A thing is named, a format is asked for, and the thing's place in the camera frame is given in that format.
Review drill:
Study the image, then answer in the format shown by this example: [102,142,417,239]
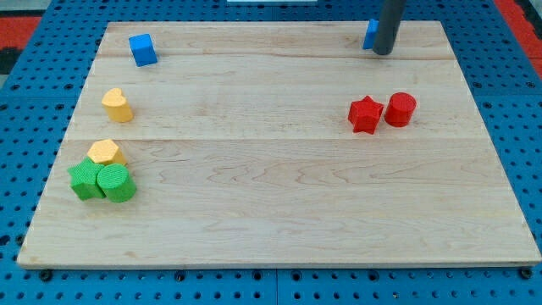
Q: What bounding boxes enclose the yellow hexagon block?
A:
[87,139,127,165]

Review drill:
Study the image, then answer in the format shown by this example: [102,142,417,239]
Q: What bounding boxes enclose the wooden board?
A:
[18,21,541,269]

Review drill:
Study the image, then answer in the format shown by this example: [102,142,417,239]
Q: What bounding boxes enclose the blue triangle block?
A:
[362,19,379,50]

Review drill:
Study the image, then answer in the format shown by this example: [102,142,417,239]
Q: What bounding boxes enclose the blue cube block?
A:
[129,33,158,67]

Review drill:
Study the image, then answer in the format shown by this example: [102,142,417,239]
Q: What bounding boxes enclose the yellow heart block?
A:
[102,88,134,123]

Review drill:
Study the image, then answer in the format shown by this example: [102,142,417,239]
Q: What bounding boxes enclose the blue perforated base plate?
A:
[1,1,541,304]

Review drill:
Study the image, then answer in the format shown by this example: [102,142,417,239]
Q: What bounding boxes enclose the red cylinder block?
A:
[384,92,417,127]

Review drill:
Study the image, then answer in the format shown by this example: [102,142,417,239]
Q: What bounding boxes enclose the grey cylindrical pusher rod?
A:
[373,0,407,56]

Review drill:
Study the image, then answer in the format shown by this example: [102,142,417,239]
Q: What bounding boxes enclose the green star block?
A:
[67,157,105,201]

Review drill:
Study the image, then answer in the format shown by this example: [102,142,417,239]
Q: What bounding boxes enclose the red star block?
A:
[347,96,384,135]

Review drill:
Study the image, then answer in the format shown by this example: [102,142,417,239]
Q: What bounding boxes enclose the green cylinder block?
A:
[97,164,137,203]

